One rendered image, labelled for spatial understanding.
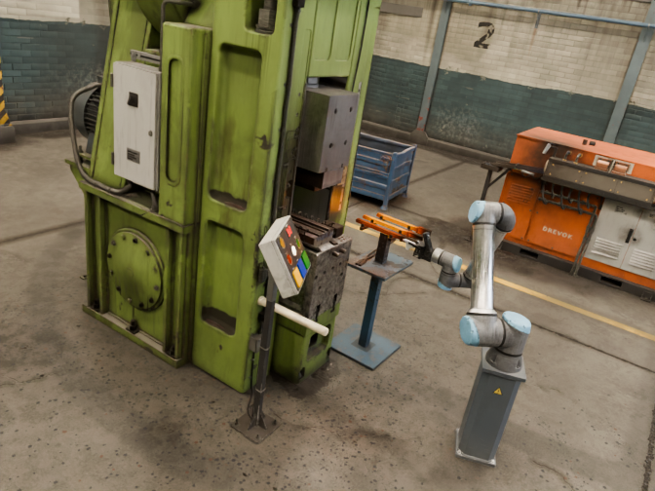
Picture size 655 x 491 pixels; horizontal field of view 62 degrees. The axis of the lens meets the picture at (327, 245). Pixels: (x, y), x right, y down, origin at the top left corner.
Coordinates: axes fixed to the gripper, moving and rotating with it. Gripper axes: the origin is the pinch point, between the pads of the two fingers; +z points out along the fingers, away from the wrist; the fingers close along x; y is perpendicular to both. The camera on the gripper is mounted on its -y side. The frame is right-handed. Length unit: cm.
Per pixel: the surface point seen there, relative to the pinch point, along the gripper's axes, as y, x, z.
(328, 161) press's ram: -46, -51, 32
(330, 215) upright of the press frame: -1.4, -16.6, 45.6
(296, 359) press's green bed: 77, -57, 25
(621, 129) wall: -13, 707, -17
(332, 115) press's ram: -71, -54, 33
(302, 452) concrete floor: 94, -98, -15
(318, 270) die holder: 15, -55, 23
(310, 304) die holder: 36, -58, 23
